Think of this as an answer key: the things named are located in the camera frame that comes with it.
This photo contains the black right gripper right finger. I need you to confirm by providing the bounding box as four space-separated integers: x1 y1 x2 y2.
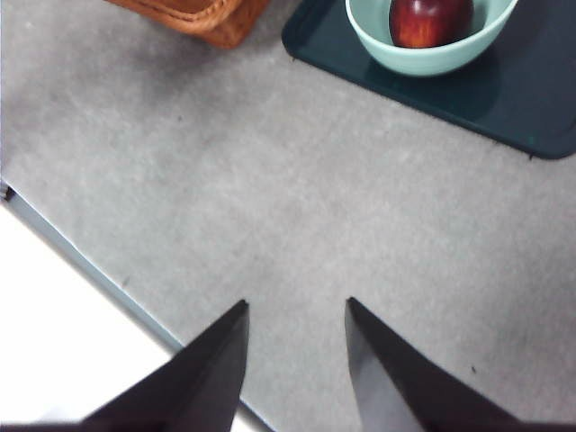
345 296 576 432

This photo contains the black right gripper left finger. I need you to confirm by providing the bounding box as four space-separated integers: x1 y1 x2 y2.
0 300 250 432

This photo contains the teal ceramic bowl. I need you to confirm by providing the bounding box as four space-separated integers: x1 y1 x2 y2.
345 0 518 77

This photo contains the dark purple plum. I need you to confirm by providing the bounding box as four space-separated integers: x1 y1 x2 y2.
389 0 475 50

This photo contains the black rectangular tray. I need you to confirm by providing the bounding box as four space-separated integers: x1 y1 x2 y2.
281 0 576 161

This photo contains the brown wicker basket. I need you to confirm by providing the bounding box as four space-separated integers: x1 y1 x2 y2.
103 0 271 50

